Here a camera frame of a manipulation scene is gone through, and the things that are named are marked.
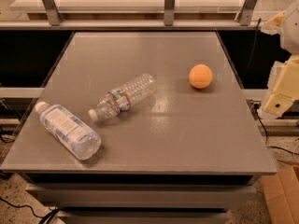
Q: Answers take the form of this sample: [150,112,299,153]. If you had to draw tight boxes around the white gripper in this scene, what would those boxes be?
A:
[261,0,299,119]

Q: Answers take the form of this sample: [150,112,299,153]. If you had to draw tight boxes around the clear ribbed water bottle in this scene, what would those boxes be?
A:
[88,74,157,120]

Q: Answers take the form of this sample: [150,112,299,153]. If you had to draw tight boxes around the blue labelled water bottle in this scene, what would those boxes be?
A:
[35,102,102,161]

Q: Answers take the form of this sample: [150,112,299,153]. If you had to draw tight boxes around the orange ball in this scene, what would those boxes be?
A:
[189,64,213,89]

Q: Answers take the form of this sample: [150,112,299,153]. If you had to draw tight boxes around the cardboard box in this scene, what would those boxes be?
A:
[261,166,299,224]

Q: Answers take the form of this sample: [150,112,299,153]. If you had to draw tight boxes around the white background table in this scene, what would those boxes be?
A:
[54,0,245,20]

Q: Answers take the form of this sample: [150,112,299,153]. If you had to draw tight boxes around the black cable right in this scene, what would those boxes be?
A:
[243,17,299,157]

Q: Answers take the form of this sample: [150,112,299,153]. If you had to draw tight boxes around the metal railing frame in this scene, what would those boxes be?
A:
[0,0,299,31]

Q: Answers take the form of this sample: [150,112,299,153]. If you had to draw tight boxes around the black cable left floor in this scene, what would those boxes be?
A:
[0,196,60,224]

